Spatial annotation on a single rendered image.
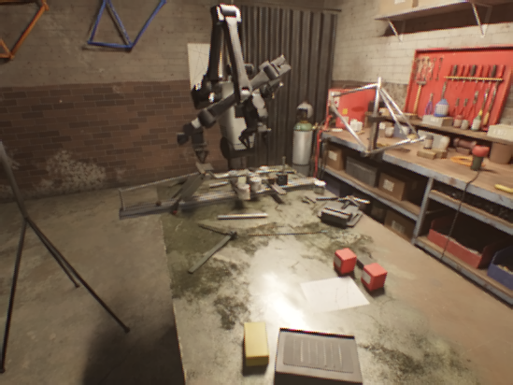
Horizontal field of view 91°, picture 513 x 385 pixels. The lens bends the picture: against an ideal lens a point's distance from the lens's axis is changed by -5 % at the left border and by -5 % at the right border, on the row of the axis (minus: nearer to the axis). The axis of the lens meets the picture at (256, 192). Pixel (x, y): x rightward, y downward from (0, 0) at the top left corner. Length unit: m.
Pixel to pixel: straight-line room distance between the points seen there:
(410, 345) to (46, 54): 3.85
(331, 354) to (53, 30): 3.76
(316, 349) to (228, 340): 0.18
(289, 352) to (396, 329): 0.26
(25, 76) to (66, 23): 0.72
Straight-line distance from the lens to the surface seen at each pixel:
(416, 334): 0.74
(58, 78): 3.83
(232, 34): 1.35
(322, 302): 0.73
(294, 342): 0.62
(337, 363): 0.61
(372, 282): 0.78
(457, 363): 0.73
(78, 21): 3.81
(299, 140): 3.01
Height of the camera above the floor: 1.40
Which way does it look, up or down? 24 degrees down
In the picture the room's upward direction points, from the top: straight up
